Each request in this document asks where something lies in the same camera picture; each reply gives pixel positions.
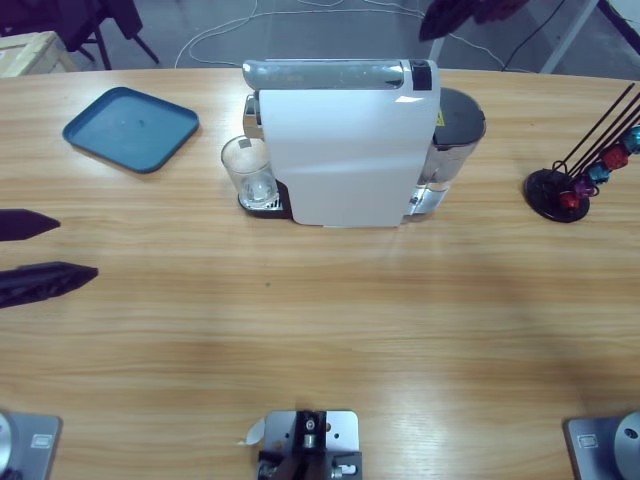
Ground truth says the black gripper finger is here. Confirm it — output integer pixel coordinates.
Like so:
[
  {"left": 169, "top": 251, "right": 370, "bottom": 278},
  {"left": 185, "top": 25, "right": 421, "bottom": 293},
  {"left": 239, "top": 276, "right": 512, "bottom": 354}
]
[
  {"left": 0, "top": 208, "right": 62, "bottom": 243},
  {"left": 473, "top": 0, "right": 529, "bottom": 25},
  {"left": 418, "top": 0, "right": 481, "bottom": 42},
  {"left": 0, "top": 261, "right": 100, "bottom": 310}
]

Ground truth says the silver coffee machine lever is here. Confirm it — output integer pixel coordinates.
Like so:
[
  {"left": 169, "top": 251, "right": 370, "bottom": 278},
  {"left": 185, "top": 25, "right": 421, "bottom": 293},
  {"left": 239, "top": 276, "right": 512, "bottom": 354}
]
[{"left": 242, "top": 58, "right": 407, "bottom": 92}]

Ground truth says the clear glass cup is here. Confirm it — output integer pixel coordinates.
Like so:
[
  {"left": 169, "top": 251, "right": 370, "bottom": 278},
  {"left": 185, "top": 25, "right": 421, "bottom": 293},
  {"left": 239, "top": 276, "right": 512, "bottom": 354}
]
[{"left": 220, "top": 134, "right": 280, "bottom": 211}]

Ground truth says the white capsule coffee machine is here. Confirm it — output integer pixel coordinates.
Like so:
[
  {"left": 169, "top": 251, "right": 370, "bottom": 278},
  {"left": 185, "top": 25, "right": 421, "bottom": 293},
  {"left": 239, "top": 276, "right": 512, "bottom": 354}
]
[{"left": 242, "top": 58, "right": 442, "bottom": 230}]

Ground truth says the blue plastic tray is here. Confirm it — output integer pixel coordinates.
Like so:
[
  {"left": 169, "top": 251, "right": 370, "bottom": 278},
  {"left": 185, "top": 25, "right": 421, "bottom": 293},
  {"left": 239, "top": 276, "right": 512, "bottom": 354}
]
[{"left": 62, "top": 86, "right": 201, "bottom": 175}]

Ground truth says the wooden crate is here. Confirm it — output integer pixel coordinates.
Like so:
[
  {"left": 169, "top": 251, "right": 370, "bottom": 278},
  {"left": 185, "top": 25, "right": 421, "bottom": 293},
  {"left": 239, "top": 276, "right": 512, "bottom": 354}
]
[{"left": 0, "top": 30, "right": 81, "bottom": 79}]

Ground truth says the black drip tray metal grille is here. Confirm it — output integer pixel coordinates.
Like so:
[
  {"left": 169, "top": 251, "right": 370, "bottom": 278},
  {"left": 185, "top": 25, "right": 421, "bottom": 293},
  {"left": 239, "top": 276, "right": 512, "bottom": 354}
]
[{"left": 237, "top": 179, "right": 294, "bottom": 221}]

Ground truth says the white paper tag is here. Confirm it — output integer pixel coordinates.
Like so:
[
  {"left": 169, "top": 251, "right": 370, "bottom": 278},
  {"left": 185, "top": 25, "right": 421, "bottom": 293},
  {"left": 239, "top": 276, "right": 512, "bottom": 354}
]
[{"left": 235, "top": 418, "right": 267, "bottom": 447}]

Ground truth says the grey metal mounting plate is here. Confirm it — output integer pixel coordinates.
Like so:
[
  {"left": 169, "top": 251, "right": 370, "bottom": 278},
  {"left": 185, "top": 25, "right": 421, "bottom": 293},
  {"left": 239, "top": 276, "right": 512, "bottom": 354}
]
[{"left": 264, "top": 409, "right": 361, "bottom": 454}]

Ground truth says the white frame leg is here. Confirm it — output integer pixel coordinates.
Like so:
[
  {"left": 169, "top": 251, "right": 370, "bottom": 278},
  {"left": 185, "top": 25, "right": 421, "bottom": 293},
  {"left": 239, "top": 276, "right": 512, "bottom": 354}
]
[
  {"left": 542, "top": 0, "right": 600, "bottom": 75},
  {"left": 428, "top": 37, "right": 451, "bottom": 69}
]

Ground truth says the black power cable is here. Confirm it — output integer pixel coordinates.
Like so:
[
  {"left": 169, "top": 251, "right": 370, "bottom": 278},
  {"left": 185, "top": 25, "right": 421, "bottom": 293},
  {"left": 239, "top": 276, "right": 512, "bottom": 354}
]
[{"left": 502, "top": 0, "right": 569, "bottom": 71}]

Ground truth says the black wire capsule stand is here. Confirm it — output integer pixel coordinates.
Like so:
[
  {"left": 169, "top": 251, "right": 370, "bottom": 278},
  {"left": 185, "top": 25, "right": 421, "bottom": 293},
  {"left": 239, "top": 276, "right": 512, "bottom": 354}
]
[{"left": 523, "top": 83, "right": 640, "bottom": 224}]

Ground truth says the white floor cable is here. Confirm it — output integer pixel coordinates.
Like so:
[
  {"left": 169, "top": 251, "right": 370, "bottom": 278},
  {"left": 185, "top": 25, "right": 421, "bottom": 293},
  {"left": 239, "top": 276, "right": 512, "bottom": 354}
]
[{"left": 174, "top": 0, "right": 506, "bottom": 69}]

